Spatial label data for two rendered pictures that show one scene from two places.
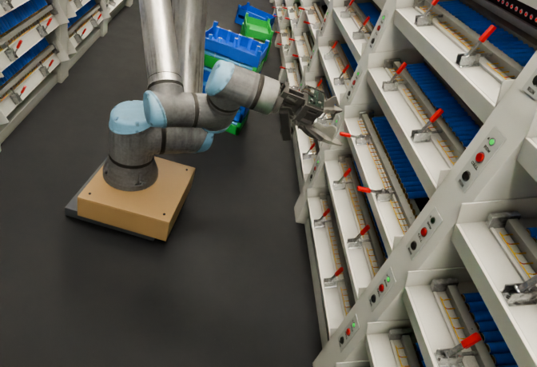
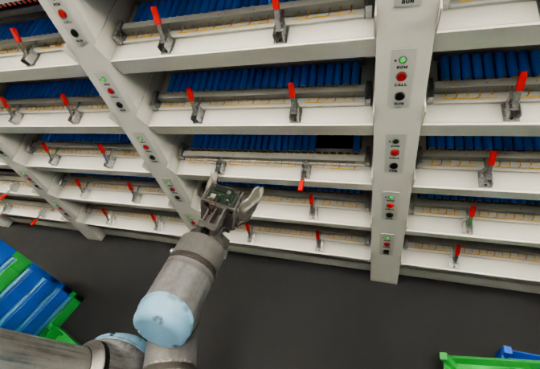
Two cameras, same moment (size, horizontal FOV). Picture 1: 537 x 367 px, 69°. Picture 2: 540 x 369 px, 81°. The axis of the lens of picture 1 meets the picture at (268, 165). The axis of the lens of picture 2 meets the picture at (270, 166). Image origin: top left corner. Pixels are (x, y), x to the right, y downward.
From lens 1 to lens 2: 0.59 m
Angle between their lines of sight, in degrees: 39
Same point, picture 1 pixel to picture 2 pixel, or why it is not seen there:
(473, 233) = (436, 116)
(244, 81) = (191, 282)
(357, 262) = (333, 216)
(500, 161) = (426, 63)
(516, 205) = not seen: hidden behind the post
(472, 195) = (419, 100)
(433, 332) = (459, 181)
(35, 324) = not seen: outside the picture
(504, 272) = (482, 111)
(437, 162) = (335, 112)
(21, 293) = not seen: outside the picture
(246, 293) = (303, 328)
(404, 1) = (108, 48)
